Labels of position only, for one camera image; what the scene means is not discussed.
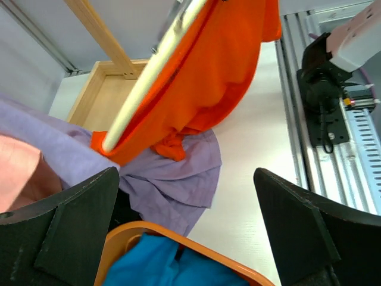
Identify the right aluminium frame post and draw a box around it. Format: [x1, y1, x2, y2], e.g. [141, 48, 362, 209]
[1, 0, 82, 76]

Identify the blue t shirt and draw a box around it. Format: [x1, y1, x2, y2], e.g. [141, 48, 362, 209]
[103, 234, 249, 285]

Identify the orange plastic basket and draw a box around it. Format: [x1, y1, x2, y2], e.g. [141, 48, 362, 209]
[94, 221, 272, 286]

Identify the wooden clothes rack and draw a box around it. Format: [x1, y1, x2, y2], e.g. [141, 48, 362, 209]
[65, 1, 148, 131]

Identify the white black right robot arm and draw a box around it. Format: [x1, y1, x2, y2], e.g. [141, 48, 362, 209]
[296, 1, 380, 154]

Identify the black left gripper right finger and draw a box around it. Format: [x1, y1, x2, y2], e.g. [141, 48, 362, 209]
[254, 168, 380, 285]

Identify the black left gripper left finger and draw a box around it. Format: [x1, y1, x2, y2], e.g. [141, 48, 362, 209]
[1, 167, 119, 285]

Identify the pink t shirt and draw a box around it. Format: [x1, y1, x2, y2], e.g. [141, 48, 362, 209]
[1, 135, 63, 213]

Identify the orange t shirt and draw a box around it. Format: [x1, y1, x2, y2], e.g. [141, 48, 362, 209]
[90, 0, 281, 165]

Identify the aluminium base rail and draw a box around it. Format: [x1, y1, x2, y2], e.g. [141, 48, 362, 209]
[276, 11, 380, 215]

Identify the black t shirt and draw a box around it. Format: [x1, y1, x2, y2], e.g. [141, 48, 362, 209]
[108, 188, 142, 232]

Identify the cream clothes hanger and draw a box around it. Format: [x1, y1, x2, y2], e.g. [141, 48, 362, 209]
[102, 0, 207, 152]

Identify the purple t shirt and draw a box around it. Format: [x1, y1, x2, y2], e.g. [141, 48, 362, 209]
[1, 97, 221, 236]

